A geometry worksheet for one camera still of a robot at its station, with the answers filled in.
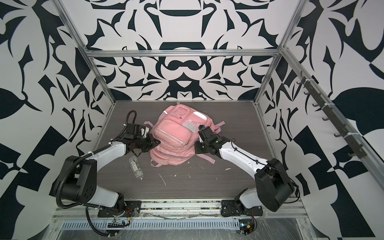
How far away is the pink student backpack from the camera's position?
89 cm

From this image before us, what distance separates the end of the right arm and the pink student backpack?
0.12ft

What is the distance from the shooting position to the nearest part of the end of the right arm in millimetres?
617
